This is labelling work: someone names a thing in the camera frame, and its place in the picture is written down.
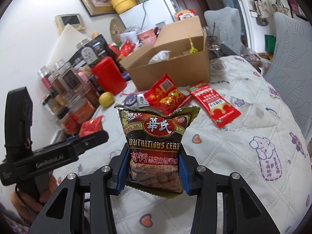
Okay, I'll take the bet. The grey covered far chair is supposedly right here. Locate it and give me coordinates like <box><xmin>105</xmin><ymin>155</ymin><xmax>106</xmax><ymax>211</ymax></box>
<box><xmin>204</xmin><ymin>7</ymin><xmax>241</xmax><ymax>54</ymax></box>

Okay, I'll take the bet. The dark-labelled jar on canister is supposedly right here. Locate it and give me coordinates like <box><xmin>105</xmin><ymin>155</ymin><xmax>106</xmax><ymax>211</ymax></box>
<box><xmin>76</xmin><ymin>39</ymin><xmax>99</xmax><ymax>67</ymax></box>

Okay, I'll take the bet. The dark cereal snack bag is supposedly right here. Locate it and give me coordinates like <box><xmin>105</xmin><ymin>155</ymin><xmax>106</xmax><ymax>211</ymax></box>
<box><xmin>114</xmin><ymin>104</ymin><xmax>200</xmax><ymax>199</ymax></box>

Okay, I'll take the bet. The red gold snack packet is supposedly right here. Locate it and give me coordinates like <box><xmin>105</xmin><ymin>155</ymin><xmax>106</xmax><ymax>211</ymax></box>
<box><xmin>143</xmin><ymin>74</ymin><xmax>191</xmax><ymax>116</ymax></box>

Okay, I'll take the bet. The grey covered chair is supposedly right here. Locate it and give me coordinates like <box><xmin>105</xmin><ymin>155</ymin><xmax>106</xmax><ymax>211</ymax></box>
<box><xmin>264</xmin><ymin>12</ymin><xmax>311</xmax><ymax>141</ymax></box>
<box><xmin>204</xmin><ymin>7</ymin><xmax>241</xmax><ymax>54</ymax></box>

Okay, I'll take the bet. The white foam board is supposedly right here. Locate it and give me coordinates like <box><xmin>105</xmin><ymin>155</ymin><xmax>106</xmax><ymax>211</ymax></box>
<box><xmin>47</xmin><ymin>24</ymin><xmax>87</xmax><ymax>71</ymax></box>

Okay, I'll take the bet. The silver purple snack pouch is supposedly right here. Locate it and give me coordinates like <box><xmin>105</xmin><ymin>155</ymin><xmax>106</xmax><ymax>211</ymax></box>
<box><xmin>123</xmin><ymin>91</ymin><xmax>149</xmax><ymax>108</ymax></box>

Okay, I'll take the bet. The yellow-green lemon fruit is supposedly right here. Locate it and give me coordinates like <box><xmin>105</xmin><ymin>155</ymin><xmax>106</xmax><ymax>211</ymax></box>
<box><xmin>98</xmin><ymin>92</ymin><xmax>115</xmax><ymax>108</ymax></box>

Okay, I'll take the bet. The white refrigerator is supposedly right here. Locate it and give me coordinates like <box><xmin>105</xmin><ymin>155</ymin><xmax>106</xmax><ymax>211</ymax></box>
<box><xmin>119</xmin><ymin>0</ymin><xmax>177</xmax><ymax>30</ymax></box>

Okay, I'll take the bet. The glass mug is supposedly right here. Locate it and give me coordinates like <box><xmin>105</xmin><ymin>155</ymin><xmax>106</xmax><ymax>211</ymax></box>
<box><xmin>205</xmin><ymin>26</ymin><xmax>227</xmax><ymax>51</ymax></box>

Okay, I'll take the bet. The black coffee bag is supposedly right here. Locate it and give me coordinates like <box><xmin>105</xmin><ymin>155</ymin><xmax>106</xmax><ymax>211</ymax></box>
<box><xmin>68</xmin><ymin>34</ymin><xmax>115</xmax><ymax>70</ymax></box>

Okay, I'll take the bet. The red ketchup-style sachet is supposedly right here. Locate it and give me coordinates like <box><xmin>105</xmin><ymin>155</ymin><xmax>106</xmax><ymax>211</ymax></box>
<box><xmin>187</xmin><ymin>81</ymin><xmax>241</xmax><ymax>128</ymax></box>

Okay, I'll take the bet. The clear spice jar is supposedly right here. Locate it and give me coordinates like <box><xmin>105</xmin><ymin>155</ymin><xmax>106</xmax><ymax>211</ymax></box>
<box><xmin>54</xmin><ymin>59</ymin><xmax>82</xmax><ymax>90</ymax></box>

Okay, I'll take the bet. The yellow cooking pot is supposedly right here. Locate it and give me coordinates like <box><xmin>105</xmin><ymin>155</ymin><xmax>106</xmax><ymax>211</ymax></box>
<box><xmin>110</xmin><ymin>0</ymin><xmax>137</xmax><ymax>14</ymax></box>

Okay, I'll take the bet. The green bag on floor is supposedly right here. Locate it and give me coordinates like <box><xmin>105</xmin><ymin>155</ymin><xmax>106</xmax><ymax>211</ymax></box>
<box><xmin>264</xmin><ymin>34</ymin><xmax>276</xmax><ymax>54</ymax></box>

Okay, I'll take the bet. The pink paper cups stack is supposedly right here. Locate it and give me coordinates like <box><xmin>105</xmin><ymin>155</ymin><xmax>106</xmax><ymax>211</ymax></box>
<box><xmin>137</xmin><ymin>28</ymin><xmax>157</xmax><ymax>47</ymax></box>

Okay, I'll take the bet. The round woven trivet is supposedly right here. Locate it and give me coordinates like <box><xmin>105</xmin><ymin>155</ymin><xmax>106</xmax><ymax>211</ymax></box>
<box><xmin>109</xmin><ymin>19</ymin><xmax>125</xmax><ymax>44</ymax></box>

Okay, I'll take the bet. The red plastic canister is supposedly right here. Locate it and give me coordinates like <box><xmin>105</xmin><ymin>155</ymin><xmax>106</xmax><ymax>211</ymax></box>
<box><xmin>91</xmin><ymin>57</ymin><xmax>126</xmax><ymax>95</ymax></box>

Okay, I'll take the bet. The grey covered near chair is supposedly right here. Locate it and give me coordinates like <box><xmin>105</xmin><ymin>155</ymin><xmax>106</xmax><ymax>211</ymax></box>
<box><xmin>264</xmin><ymin>12</ymin><xmax>311</xmax><ymax>141</ymax></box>

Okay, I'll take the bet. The brown cardboard box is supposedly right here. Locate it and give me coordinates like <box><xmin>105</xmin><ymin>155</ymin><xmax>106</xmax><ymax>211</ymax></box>
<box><xmin>120</xmin><ymin>16</ymin><xmax>210</xmax><ymax>91</ymax></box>

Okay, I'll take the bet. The person's left hand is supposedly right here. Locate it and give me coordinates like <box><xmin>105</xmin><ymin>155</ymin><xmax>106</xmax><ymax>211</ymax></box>
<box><xmin>10</xmin><ymin>174</ymin><xmax>58</xmax><ymax>223</ymax></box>

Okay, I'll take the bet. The wall intercom panel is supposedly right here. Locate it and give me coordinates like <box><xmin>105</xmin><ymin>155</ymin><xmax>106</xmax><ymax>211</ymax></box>
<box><xmin>54</xmin><ymin>13</ymin><xmax>86</xmax><ymax>33</ymax></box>

